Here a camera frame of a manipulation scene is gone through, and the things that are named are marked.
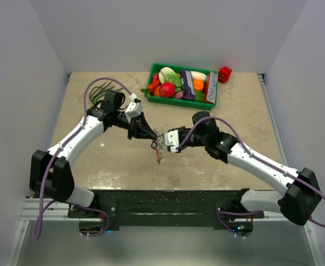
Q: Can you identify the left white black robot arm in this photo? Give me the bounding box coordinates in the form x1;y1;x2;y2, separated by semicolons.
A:
29;90;157;217

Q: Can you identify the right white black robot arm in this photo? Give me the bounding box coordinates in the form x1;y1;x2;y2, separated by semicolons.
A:
162;111;321;226

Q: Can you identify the green plastic bin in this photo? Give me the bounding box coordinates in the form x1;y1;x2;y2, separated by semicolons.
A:
144;63;218;111

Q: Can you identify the orange carrot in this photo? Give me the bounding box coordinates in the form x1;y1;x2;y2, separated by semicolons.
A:
153;86;160;97

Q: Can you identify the purple sweet potato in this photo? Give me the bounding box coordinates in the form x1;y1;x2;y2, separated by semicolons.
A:
174;91;184;99

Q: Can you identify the purple white box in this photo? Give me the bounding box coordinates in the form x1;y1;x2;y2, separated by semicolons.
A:
180;69;195;100

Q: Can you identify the red apple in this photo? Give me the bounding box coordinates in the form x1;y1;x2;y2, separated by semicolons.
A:
159;82;175;98

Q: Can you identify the red chili pepper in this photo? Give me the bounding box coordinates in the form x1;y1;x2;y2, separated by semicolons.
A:
148;73;160;94

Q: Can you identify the green vegetable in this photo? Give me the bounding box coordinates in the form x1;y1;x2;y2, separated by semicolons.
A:
194;91;205;103

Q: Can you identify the orange fruit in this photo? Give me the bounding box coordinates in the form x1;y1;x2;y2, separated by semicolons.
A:
193;79;205;91

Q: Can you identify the white green cabbage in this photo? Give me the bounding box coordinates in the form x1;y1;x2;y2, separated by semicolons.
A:
158;66;182;87

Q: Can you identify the green spring onion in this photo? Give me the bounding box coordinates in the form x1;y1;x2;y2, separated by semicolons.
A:
89;81;116;104

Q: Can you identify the white radish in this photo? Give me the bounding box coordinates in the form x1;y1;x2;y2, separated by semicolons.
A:
190;71;207;83

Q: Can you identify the red grey box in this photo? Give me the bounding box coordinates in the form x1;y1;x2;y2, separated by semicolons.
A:
204;71;218;104

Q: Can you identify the red bell pepper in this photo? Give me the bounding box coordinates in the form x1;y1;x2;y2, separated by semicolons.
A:
218;66;232;83

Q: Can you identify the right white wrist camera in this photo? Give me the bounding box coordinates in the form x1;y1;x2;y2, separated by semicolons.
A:
162;130;181;153

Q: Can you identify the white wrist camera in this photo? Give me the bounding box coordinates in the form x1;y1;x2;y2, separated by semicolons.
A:
124;93;143;121
162;130;181;153

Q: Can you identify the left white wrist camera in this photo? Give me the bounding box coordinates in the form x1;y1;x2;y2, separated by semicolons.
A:
124;93;143;121

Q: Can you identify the black base frame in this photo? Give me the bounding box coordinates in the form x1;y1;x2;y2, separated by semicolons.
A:
33;188;293;232

